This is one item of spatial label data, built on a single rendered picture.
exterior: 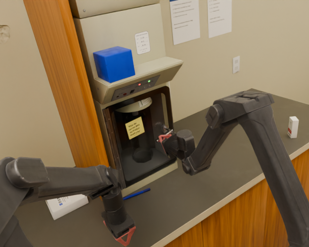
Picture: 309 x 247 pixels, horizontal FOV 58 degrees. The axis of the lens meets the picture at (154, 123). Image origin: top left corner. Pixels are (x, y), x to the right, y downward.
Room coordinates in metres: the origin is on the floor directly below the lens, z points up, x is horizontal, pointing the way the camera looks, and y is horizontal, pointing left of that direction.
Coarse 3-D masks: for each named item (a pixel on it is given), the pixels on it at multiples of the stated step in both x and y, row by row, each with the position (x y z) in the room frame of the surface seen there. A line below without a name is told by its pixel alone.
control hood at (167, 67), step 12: (156, 60) 1.09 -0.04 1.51; (168, 60) 1.06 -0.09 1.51; (180, 60) 1.04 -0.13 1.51; (144, 72) 0.96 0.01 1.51; (156, 72) 0.97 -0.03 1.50; (168, 72) 1.03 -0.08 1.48; (96, 84) 0.96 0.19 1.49; (108, 84) 0.88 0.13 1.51; (120, 84) 0.90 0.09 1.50; (156, 84) 1.06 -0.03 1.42; (108, 96) 0.92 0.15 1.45
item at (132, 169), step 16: (144, 96) 1.06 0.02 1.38; (160, 96) 1.09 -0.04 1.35; (112, 112) 0.98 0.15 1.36; (128, 112) 1.01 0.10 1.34; (144, 112) 1.05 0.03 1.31; (160, 112) 1.09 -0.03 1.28; (144, 128) 1.04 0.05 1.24; (160, 128) 1.08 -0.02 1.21; (128, 144) 1.00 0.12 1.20; (144, 144) 1.04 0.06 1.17; (160, 144) 1.08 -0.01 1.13; (128, 160) 0.99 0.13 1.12; (144, 160) 1.03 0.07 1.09; (160, 160) 1.07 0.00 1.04; (176, 160) 1.12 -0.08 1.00; (128, 176) 0.99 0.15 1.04; (144, 176) 1.02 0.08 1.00
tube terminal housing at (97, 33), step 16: (96, 16) 1.00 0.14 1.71; (112, 16) 1.03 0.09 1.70; (128, 16) 1.06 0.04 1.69; (144, 16) 1.10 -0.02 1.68; (160, 16) 1.13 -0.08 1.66; (80, 32) 0.99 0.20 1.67; (96, 32) 1.00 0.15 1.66; (112, 32) 1.03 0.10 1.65; (128, 32) 1.06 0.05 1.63; (160, 32) 1.13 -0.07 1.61; (80, 48) 1.03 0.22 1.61; (96, 48) 0.99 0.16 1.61; (128, 48) 1.05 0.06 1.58; (160, 48) 1.12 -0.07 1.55; (96, 96) 0.99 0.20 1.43; (128, 96) 1.03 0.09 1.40; (96, 112) 1.03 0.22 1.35; (112, 160) 0.98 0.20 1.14; (160, 176) 1.08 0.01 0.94; (128, 192) 0.99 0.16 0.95
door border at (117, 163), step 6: (108, 114) 0.97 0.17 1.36; (108, 120) 0.97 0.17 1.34; (108, 126) 0.97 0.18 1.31; (108, 132) 0.96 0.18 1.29; (114, 138) 0.97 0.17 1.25; (114, 144) 0.97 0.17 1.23; (114, 150) 0.97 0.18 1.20; (120, 162) 0.98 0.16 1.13; (120, 168) 0.97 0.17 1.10; (120, 174) 0.97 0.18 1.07
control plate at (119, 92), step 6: (150, 78) 0.98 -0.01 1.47; (156, 78) 1.01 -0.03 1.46; (132, 84) 0.95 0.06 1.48; (144, 84) 1.00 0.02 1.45; (150, 84) 1.03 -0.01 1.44; (120, 90) 0.93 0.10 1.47; (126, 90) 0.96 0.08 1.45; (138, 90) 1.01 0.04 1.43; (114, 96) 0.94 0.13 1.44; (120, 96) 0.97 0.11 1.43
